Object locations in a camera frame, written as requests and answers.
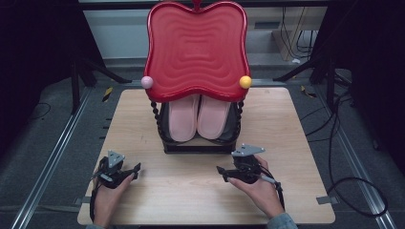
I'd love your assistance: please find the hand-held gripper cable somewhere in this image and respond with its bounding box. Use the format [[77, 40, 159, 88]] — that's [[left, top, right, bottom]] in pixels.
[[89, 157, 103, 222], [257, 165, 287, 212]]

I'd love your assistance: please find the right hand-held gripper cable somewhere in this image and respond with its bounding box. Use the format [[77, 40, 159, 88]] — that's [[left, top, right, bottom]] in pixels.
[[257, 165, 287, 212]]

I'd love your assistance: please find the light wooden board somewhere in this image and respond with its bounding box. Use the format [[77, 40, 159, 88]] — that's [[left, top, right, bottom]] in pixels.
[[271, 6, 328, 62]]

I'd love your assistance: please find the thin black floor cable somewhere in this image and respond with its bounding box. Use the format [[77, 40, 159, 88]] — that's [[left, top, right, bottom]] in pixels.
[[26, 101, 53, 124]]

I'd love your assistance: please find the black metal stand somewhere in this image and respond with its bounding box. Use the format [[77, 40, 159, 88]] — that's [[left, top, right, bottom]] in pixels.
[[69, 56, 134, 116], [272, 52, 352, 113]]

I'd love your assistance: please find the long black floor cable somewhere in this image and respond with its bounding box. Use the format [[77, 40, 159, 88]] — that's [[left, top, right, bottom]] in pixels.
[[299, 91, 390, 219]]

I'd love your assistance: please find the bundle of black hanging cables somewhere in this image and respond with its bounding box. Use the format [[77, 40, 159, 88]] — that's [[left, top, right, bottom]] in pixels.
[[280, 6, 319, 60]]

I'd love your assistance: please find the pink slipper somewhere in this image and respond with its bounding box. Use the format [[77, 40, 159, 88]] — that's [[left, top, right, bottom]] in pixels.
[[196, 94, 232, 140], [167, 94, 202, 143]]

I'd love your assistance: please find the metal floor rail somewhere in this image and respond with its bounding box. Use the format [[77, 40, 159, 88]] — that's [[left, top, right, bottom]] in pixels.
[[10, 87, 94, 229], [314, 92, 399, 229]]

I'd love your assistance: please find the left hand-held gripper cable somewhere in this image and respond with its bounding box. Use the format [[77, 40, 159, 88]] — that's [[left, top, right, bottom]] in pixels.
[[89, 157, 103, 222]]

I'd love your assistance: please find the person's left hand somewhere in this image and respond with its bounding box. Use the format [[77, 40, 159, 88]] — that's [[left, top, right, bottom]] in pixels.
[[92, 173, 137, 228]]

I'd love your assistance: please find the red and black shoe rack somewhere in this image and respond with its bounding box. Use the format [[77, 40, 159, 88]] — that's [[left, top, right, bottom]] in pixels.
[[142, 0, 253, 156]]

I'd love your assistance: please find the yellow and black tape strip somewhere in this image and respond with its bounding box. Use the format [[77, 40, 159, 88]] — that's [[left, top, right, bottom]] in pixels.
[[101, 86, 115, 103], [300, 84, 318, 99]]

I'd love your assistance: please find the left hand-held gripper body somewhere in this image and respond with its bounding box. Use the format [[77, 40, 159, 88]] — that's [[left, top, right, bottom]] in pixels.
[[94, 150, 129, 190]]

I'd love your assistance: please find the person's right hand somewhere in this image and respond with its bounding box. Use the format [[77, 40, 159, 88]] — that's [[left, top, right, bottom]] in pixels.
[[226, 155, 286, 219]]

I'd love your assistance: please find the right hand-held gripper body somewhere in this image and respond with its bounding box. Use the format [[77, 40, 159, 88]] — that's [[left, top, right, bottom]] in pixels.
[[230, 143, 266, 185]]

